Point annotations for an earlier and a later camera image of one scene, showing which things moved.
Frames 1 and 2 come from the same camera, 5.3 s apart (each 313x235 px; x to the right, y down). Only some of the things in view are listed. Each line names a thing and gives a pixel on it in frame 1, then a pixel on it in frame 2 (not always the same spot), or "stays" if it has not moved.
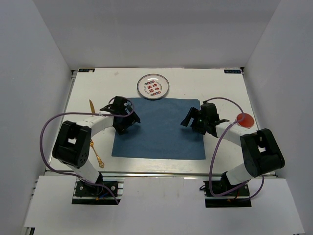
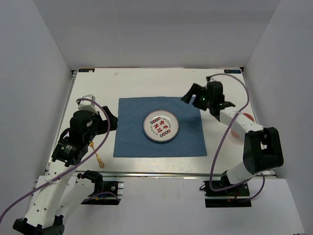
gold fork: [100, 163] stays
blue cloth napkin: [160, 133] stays
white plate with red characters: [153, 86] to [161, 126]
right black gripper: [195, 113] to [197, 90]
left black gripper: [131, 119] to [103, 123]
